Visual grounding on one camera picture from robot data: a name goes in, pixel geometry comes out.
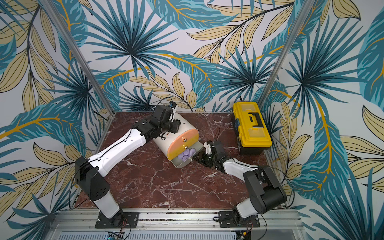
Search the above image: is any white cylindrical drawer cabinet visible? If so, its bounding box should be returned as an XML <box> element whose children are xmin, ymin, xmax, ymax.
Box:
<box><xmin>152</xmin><ymin>112</ymin><xmax>201</xmax><ymax>159</ymax></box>

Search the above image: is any orange top drawer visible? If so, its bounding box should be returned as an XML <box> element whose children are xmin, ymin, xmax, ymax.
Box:
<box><xmin>166</xmin><ymin>129</ymin><xmax>199</xmax><ymax>156</ymax></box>

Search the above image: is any yellow drawer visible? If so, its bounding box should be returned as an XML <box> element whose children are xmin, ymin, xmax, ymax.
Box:
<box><xmin>167</xmin><ymin>140</ymin><xmax>199</xmax><ymax>160</ymax></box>

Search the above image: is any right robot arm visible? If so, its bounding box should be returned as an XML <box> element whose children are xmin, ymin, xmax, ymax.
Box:
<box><xmin>196</xmin><ymin>141</ymin><xmax>287</xmax><ymax>219</ymax></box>

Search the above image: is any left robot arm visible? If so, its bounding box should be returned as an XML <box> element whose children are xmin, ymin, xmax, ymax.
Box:
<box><xmin>75</xmin><ymin>101</ymin><xmax>181</xmax><ymax>225</ymax></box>

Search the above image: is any yellow black toolbox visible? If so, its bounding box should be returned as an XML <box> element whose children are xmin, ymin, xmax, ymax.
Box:
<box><xmin>232</xmin><ymin>102</ymin><xmax>272</xmax><ymax>155</ymax></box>

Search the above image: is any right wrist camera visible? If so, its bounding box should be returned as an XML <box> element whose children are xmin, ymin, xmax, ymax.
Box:
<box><xmin>204</xmin><ymin>141</ymin><xmax>212</xmax><ymax>156</ymax></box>

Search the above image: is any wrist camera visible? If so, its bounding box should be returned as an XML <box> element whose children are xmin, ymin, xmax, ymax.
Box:
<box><xmin>168</xmin><ymin>101</ymin><xmax>178</xmax><ymax>122</ymax></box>
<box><xmin>204</xmin><ymin>141</ymin><xmax>212</xmax><ymax>156</ymax></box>

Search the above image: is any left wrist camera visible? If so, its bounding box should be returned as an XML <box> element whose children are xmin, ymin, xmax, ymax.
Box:
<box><xmin>168</xmin><ymin>101</ymin><xmax>178</xmax><ymax>122</ymax></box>

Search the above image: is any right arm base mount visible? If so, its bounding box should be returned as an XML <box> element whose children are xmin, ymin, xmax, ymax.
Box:
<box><xmin>214</xmin><ymin>211</ymin><xmax>260</xmax><ymax>228</ymax></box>

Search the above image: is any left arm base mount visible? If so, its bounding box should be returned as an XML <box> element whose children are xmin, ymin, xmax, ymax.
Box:
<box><xmin>95</xmin><ymin>211</ymin><xmax>140</xmax><ymax>229</ymax></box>

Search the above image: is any aluminium front rail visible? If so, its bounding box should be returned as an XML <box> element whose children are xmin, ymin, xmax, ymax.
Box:
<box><xmin>46</xmin><ymin>209</ymin><xmax>309</xmax><ymax>240</ymax></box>

